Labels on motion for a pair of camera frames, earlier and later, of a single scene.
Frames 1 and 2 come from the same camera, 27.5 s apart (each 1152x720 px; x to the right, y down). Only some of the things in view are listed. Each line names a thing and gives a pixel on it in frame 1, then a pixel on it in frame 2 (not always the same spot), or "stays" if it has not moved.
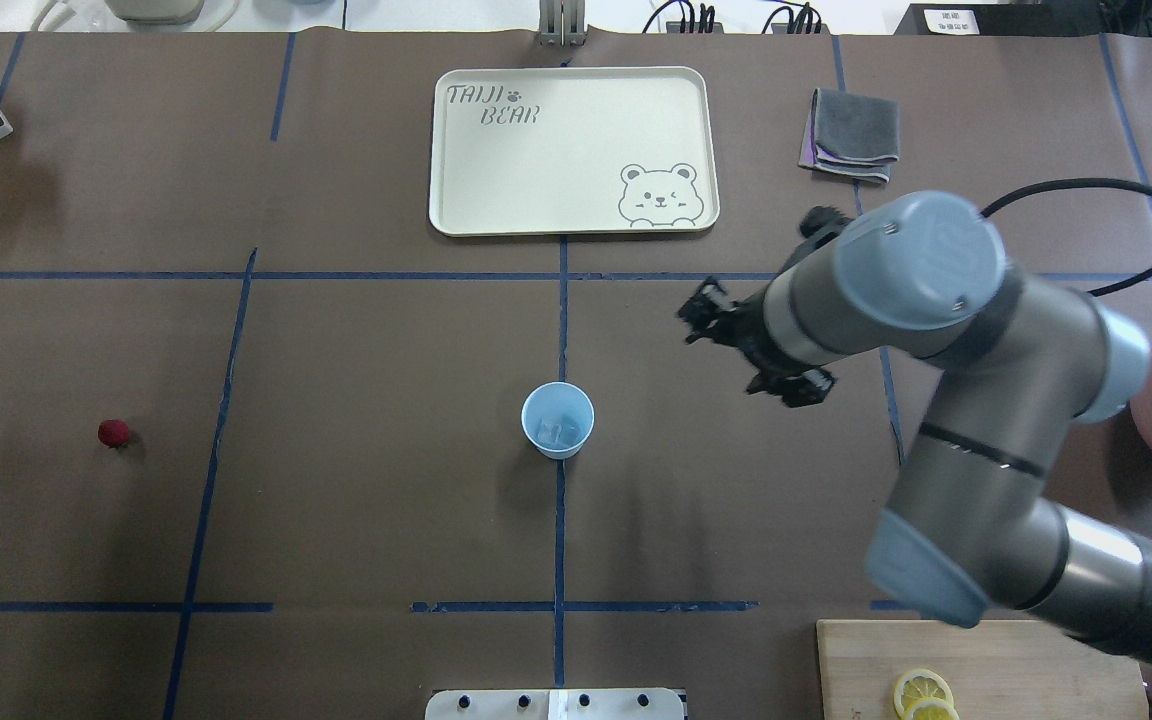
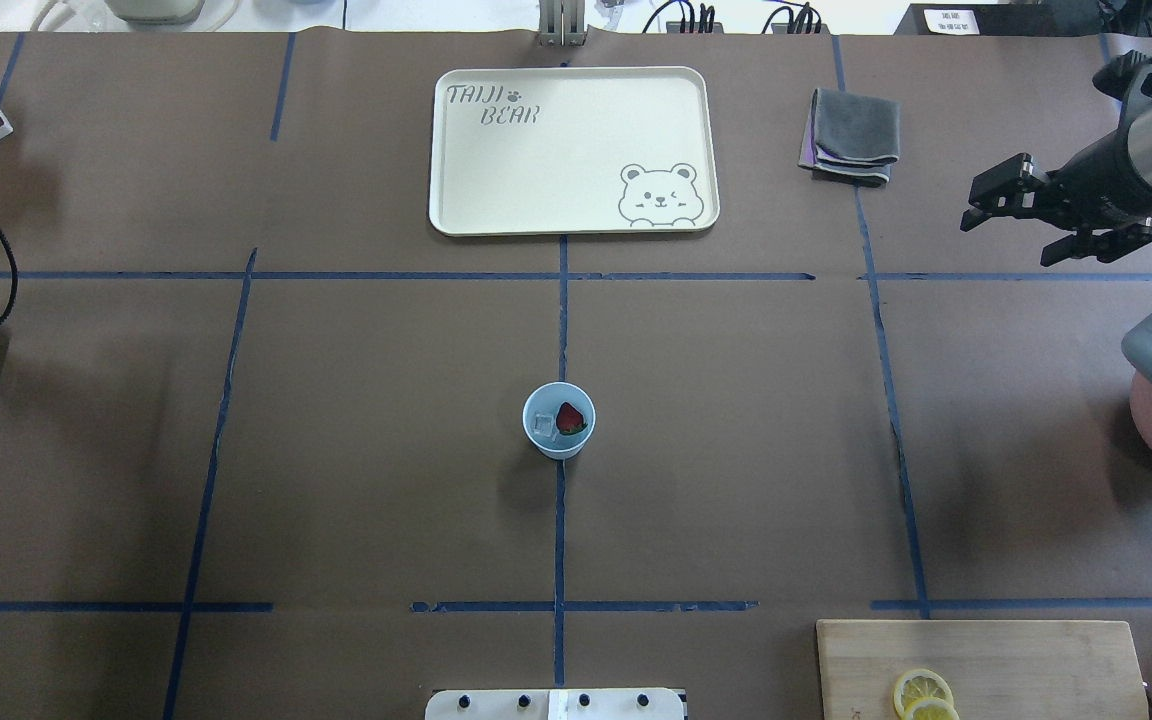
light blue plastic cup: (557, 417) stays
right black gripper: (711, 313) -> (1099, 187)
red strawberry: (113, 433) -> (569, 420)
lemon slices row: (923, 694) stays
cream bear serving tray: (542, 151) stays
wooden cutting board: (997, 669) stays
